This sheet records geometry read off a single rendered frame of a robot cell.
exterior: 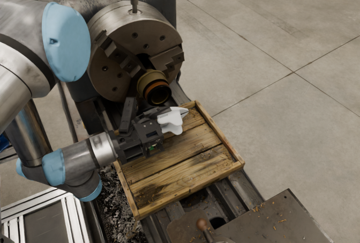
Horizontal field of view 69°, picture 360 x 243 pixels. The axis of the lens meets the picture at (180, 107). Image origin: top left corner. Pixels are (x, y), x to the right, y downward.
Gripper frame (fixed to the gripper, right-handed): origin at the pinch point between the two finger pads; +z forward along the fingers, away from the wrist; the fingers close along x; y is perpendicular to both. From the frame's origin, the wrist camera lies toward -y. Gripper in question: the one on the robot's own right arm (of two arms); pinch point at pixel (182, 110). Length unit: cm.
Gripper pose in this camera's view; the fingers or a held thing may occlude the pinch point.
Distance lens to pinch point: 70.3
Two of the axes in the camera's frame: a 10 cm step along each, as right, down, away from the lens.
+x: 0.0, -6.5, -7.6
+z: 8.9, -3.5, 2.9
